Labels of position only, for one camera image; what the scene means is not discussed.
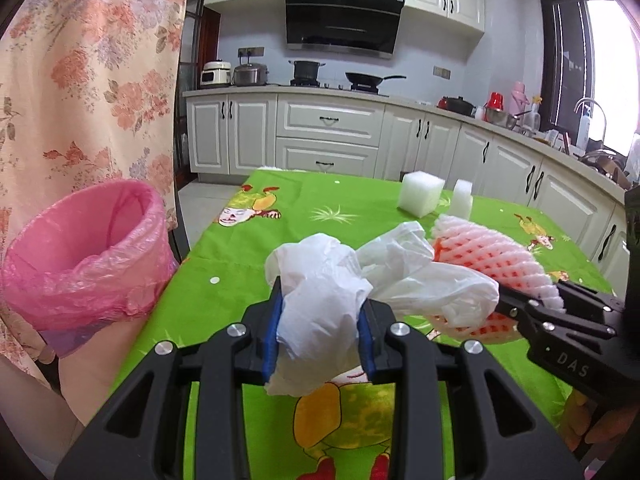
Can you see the black frying pan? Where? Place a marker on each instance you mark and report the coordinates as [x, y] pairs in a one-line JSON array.
[[367, 80]]

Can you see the red black casserole pot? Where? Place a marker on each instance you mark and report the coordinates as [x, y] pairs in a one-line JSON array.
[[455, 106]]

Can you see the white rice cooker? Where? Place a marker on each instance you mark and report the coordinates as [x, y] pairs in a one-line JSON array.
[[216, 74]]

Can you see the white lower kitchen cabinets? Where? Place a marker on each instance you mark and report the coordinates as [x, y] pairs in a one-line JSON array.
[[325, 130]]

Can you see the steel pressure cooker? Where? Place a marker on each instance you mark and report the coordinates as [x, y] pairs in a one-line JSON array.
[[250, 74]]

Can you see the purple bin with pink bag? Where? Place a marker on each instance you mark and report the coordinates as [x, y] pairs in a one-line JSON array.
[[90, 270]]

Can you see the pink bottle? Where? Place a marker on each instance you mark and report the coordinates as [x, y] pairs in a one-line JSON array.
[[520, 97]]

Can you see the black range hood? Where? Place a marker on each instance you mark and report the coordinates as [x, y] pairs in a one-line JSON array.
[[345, 15]]

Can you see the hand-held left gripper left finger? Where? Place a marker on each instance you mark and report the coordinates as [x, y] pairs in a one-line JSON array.
[[274, 331]]

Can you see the narrow white foam block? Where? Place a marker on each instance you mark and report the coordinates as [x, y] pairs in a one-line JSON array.
[[462, 200]]

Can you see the green printed tablecloth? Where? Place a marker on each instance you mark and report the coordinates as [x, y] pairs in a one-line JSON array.
[[300, 220]]

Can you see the pink white foam fruit net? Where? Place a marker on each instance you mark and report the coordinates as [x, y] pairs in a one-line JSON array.
[[492, 255]]

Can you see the chrome sink faucet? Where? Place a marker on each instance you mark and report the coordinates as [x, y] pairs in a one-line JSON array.
[[582, 105]]

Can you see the steel mixing bowl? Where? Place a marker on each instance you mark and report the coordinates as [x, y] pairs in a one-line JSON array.
[[500, 119]]

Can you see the floral curtain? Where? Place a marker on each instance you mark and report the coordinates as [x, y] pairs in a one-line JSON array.
[[90, 60]]

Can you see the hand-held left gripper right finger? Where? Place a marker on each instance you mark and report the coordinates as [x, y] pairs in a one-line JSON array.
[[365, 341]]

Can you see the red container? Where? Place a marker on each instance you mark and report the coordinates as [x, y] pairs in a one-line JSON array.
[[495, 101]]

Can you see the dark framed window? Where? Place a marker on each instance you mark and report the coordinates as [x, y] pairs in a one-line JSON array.
[[560, 60]]

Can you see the wall socket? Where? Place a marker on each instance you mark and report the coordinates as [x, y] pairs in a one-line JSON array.
[[441, 72], [250, 51]]

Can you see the person's right hand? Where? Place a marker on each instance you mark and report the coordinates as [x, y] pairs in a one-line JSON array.
[[610, 425]]

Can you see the white plastic bag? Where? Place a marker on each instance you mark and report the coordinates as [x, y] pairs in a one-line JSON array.
[[320, 310]]

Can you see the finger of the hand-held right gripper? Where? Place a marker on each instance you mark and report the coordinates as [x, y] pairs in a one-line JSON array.
[[555, 322], [592, 297]]

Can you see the black cooking pot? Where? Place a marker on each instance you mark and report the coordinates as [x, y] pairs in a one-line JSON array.
[[306, 71]]

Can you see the white foam cube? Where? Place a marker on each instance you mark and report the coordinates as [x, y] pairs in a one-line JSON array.
[[420, 194]]

